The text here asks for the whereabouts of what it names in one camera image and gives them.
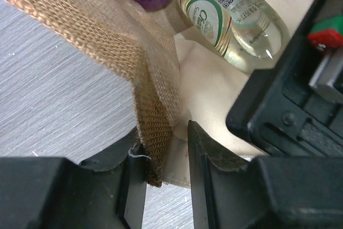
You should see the green cap glass bottle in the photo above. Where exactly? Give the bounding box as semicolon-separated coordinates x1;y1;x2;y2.
178;0;290;74

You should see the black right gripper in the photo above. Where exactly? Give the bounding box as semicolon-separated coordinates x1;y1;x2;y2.
226;0;342;157

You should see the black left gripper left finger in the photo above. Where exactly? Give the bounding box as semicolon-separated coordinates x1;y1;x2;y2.
1;129;147;228

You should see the tan burlap canvas bag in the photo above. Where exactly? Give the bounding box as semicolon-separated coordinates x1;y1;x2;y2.
0;0;333;188

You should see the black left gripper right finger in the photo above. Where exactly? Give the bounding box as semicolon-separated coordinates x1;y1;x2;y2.
188;121;342;228

